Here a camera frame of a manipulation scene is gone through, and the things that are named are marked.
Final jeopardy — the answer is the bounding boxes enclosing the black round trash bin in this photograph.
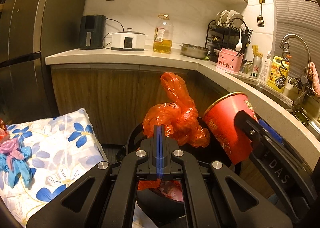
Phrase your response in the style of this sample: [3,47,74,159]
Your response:
[117,117,243,221]

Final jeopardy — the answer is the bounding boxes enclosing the white pump bottle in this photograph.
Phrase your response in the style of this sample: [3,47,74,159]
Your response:
[257,51,273,84]

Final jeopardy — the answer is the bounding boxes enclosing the yellow detergent bottle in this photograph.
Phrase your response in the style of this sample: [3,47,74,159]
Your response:
[267,55,290,93]

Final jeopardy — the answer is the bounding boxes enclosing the stainless steel bowl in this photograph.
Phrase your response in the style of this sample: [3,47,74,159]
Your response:
[179,43,209,59]

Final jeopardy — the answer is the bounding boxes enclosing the black chopsticks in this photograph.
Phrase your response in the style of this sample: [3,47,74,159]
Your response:
[236,41,252,57]

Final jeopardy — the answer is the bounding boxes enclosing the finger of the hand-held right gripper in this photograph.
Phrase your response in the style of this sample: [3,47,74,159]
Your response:
[234,109,273,156]
[258,118,288,149]

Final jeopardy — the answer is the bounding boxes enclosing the white rice cooker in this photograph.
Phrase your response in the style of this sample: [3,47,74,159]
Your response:
[111,28,146,52]

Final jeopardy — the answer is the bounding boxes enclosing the black wire dish rack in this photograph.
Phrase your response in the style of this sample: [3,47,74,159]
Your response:
[205,17,253,56]

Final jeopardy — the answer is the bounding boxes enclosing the pink cloth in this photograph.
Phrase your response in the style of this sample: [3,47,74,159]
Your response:
[307,62,320,89]

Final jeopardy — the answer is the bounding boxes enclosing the steel faucet with coil hose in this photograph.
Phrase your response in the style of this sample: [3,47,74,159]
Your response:
[275,34,312,111]

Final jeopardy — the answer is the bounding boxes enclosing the cooking oil bottle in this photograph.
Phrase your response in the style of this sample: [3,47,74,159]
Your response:
[152,14,174,54]

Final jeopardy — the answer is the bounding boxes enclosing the black air fryer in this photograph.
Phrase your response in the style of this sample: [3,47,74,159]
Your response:
[79,15,107,50]

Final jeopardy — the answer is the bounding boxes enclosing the grey window blinds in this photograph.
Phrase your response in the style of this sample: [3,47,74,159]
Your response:
[269,0,320,74]

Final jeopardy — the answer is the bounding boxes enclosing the white spoon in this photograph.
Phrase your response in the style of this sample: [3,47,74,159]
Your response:
[235,28,243,52]

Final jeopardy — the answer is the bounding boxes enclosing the grey steel refrigerator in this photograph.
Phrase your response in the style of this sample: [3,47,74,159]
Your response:
[0,0,90,124]

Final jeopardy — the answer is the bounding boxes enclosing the red plastic bag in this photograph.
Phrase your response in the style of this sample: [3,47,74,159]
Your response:
[137,72,210,191]

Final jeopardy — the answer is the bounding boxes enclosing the beige kitchen countertop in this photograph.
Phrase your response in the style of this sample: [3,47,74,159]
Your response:
[45,48,320,171]

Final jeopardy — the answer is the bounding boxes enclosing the hanging metal spatula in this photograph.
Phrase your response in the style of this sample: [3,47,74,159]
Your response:
[256,0,265,27]

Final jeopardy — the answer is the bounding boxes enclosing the steel sink strainer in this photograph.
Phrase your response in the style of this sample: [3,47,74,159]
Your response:
[294,110,309,125]

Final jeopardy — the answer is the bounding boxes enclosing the wooden base cabinets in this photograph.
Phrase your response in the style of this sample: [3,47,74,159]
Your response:
[51,64,320,193]

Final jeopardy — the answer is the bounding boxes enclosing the white plate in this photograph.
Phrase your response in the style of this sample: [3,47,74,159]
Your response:
[215,11,228,26]
[228,10,245,28]

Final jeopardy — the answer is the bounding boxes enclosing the silver beer can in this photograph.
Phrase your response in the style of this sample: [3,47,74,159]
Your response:
[251,56,263,79]

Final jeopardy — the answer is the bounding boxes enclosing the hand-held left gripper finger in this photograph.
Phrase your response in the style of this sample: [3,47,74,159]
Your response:
[161,124,293,228]
[26,124,162,228]

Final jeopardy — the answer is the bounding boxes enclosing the stainless steel sink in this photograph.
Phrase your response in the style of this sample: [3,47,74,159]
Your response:
[246,81,320,129]

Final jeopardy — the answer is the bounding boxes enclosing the blue floral blanket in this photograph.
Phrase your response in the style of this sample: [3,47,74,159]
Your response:
[0,108,160,228]

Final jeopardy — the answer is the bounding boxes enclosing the pink utensil holder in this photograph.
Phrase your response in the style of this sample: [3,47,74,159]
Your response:
[216,48,244,74]

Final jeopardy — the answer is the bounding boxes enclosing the yellow dish sponge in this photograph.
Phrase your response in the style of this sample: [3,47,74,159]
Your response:
[252,45,263,59]

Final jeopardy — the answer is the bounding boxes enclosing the lilac disposable glove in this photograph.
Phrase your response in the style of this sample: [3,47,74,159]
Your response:
[0,139,23,161]

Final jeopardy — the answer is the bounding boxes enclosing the red paper cup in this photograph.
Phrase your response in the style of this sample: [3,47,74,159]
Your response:
[202,92,259,165]

